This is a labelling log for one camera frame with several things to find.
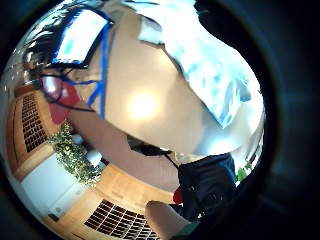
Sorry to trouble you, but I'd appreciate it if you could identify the blue cable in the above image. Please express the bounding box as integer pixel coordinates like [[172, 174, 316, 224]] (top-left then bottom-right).
[[59, 9, 114, 120]]

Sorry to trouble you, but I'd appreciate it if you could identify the green leafy plant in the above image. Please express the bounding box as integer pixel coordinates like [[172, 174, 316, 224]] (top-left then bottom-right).
[[47, 122, 103, 187]]

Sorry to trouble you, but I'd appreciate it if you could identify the white and light blue cloth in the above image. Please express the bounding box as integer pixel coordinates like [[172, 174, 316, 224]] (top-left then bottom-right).
[[121, 0, 266, 129]]

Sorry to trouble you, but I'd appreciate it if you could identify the white plant pot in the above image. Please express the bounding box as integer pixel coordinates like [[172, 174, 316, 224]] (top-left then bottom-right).
[[85, 149, 104, 168]]

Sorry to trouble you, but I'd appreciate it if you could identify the small green plant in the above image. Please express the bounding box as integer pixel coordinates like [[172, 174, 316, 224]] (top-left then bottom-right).
[[235, 166, 248, 183]]

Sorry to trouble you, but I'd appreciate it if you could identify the white cabinet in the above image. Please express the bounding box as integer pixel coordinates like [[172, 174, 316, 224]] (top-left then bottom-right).
[[20, 152, 89, 219]]

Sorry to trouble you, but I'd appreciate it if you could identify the black framed monitor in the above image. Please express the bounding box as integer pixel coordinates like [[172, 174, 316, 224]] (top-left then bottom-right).
[[51, 7, 115, 68]]

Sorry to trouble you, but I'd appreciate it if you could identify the wooden cabinet with grid panel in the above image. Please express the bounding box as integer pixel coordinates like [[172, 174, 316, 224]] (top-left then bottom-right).
[[5, 84, 66, 183], [41, 163, 176, 240]]

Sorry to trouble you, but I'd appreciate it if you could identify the red chair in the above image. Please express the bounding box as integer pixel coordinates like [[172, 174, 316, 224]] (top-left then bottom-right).
[[49, 81, 82, 125]]

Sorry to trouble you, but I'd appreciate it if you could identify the small red object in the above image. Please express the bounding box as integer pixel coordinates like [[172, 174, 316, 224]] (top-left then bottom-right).
[[172, 187, 184, 205]]

